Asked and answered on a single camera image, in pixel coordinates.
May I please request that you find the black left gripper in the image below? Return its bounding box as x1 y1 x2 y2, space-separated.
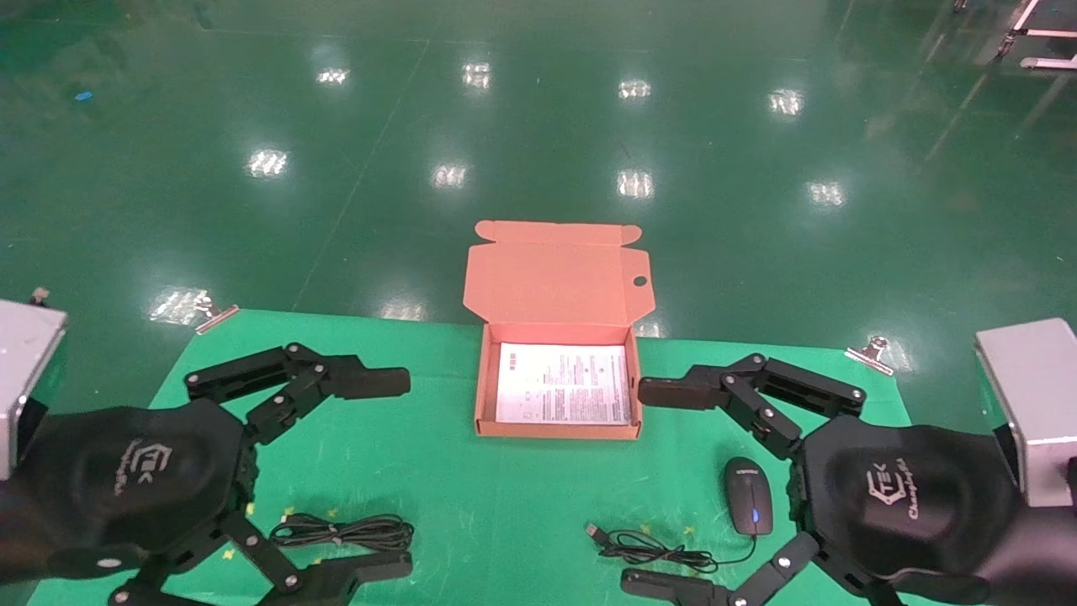
0 400 257 583

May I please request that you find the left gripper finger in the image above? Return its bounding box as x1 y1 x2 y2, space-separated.
183 343 411 447
109 512 415 606

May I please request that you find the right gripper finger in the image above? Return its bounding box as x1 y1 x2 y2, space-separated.
637 353 867 461
621 532 905 606

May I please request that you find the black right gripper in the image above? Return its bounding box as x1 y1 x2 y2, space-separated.
789 417 1023 583

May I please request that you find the black data cable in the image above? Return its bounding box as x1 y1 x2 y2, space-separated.
269 513 416 554

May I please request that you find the black wired computer mouse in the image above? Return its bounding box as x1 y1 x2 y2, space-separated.
585 457 773 575

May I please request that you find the orange cardboard box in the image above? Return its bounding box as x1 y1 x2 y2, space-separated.
463 221 653 440

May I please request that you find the green table mat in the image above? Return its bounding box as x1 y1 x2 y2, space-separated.
29 308 918 606

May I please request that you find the white printed paper sheet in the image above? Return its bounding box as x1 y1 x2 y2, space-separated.
495 342 634 426

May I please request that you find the silver binder clip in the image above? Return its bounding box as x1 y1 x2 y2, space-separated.
844 335 895 376
195 295 241 335

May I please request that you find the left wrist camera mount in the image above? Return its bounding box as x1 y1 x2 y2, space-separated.
0 288 68 481

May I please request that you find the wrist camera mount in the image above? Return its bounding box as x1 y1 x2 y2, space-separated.
976 318 1077 508
0 288 68 481

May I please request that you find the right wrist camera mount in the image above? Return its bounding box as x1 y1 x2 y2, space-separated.
976 318 1077 508

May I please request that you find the white metal frame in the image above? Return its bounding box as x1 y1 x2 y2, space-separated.
997 0 1077 70

